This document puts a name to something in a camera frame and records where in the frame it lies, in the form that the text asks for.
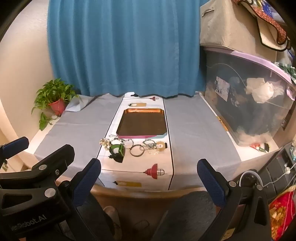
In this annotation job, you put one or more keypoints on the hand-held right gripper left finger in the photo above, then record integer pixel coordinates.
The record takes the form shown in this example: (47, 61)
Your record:
(89, 183)

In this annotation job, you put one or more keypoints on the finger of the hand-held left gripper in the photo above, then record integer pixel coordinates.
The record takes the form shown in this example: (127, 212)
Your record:
(16, 143)
(53, 160)

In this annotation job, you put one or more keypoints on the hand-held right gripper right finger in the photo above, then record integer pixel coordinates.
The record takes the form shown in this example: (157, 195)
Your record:
(211, 183)

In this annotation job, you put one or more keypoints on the green wrist watch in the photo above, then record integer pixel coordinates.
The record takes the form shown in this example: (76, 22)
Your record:
(115, 148)

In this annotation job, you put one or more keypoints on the thin metal bangle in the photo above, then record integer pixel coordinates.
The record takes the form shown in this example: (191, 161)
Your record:
(130, 150)

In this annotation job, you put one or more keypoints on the metal tin tray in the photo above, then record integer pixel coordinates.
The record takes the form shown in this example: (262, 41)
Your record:
(141, 125)

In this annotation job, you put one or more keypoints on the grey tablecloth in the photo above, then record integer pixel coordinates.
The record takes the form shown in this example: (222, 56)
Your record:
(76, 129)

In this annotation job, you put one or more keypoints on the beige slipper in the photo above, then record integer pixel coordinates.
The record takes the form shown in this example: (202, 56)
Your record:
(111, 214)

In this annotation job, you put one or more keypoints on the white lamp print table runner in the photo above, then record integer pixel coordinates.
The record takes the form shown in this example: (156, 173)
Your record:
(136, 171)

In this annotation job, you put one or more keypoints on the small colourful packet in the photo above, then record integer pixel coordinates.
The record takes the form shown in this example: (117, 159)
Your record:
(260, 147)

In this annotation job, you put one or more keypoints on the black shelf unit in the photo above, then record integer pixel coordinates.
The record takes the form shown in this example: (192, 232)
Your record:
(272, 178)

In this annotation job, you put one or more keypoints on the potted green plant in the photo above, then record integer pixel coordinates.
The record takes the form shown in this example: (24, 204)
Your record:
(54, 92)

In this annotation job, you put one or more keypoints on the clear storage box purple lid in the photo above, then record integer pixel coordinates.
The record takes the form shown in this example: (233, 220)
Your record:
(254, 120)

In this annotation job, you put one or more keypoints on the white charger plug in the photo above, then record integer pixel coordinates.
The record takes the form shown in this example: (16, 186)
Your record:
(287, 170)

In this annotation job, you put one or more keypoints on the red patterned cloth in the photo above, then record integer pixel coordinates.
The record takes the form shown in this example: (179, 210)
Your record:
(284, 208)

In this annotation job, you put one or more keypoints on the white crumpled plastic bag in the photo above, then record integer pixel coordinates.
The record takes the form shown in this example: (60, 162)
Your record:
(261, 90)

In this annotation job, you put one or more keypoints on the blue curtain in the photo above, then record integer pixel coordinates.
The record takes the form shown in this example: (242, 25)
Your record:
(122, 46)

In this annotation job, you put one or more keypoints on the green patterned cloth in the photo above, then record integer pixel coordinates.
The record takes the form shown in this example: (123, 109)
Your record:
(289, 69)

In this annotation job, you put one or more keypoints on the beige fabric storage box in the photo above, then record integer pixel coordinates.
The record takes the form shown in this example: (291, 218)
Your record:
(231, 25)

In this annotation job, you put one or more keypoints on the patterned quilted cloth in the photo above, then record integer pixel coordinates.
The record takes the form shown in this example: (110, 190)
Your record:
(279, 32)

